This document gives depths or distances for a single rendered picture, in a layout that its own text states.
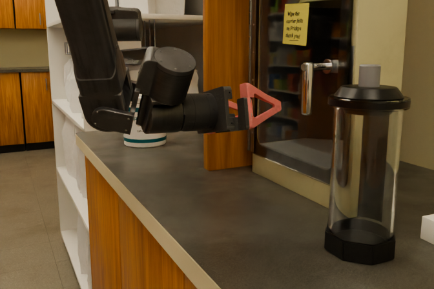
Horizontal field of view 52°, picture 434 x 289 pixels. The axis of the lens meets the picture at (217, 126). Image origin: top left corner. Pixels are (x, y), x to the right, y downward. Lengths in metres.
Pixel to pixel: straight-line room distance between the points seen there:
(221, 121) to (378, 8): 0.33
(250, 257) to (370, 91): 0.28
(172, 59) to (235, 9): 0.49
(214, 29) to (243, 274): 0.59
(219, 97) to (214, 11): 0.41
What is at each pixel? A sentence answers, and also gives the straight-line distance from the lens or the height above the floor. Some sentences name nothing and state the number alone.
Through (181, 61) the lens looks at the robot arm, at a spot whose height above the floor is 1.21.
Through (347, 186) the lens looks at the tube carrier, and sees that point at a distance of 0.63.
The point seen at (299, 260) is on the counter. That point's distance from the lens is 0.65.
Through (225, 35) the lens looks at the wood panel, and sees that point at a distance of 1.04.
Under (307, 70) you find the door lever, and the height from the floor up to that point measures 1.19.
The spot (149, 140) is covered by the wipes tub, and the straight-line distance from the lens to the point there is 1.31.
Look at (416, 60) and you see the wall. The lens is 1.24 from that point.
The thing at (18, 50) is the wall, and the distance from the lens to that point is 6.11.
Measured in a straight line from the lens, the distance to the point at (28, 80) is 5.58.
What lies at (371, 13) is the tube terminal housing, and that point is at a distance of 0.78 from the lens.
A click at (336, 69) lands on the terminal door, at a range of 0.78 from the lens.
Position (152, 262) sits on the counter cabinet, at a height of 0.80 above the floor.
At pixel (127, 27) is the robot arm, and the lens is 0.98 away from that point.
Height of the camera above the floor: 1.23
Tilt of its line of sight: 10 degrees down
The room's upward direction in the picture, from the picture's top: straight up
